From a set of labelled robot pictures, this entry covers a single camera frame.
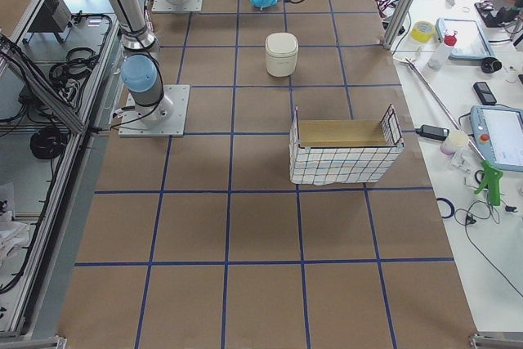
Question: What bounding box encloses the white trash can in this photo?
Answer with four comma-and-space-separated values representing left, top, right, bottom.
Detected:
265, 32, 299, 78

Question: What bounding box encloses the yellow tape roll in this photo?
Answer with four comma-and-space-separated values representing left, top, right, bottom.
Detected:
410, 20, 435, 43

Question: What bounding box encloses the red cap squeeze bottle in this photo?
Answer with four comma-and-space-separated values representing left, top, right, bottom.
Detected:
427, 31, 457, 70

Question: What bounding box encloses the teach pendant far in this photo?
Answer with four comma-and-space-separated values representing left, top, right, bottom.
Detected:
436, 18, 494, 61

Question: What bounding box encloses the teach pendant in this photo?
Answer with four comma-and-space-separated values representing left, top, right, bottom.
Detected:
436, 18, 494, 61
471, 105, 522, 172

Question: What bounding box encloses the black power adapter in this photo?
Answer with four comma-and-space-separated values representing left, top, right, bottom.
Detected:
415, 124, 449, 141

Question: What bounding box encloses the grey control box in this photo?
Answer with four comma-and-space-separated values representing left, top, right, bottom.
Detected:
28, 0, 72, 43

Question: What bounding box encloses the white round container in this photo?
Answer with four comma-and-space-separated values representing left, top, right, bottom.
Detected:
440, 130, 469, 155

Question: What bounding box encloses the teach pendant near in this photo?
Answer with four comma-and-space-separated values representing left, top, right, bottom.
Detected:
471, 105, 522, 172

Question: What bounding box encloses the wire grid cardboard box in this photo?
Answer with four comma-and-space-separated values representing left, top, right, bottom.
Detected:
289, 105, 405, 186

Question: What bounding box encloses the green handled grabber tool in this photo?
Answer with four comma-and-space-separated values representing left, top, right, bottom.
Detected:
400, 58, 503, 206

